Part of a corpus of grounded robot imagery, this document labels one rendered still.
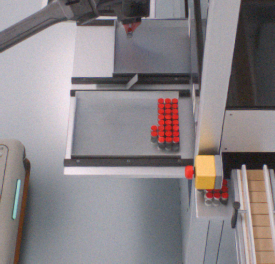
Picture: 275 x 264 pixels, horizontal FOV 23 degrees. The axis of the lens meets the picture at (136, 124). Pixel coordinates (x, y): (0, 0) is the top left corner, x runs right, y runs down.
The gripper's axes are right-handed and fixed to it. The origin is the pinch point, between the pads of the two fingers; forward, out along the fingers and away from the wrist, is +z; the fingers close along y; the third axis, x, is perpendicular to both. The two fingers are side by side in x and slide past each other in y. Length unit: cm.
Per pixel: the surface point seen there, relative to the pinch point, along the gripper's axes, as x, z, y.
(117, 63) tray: -10.9, 3.9, -7.2
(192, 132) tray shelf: -46.7, 1.7, 7.8
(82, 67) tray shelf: -9.0, 4.8, -19.1
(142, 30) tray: 2.5, 4.0, 5.6
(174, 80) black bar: -25.4, 0.8, 8.8
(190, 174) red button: -69, -12, -2
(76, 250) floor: -34, 92, -29
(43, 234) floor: -23, 93, -41
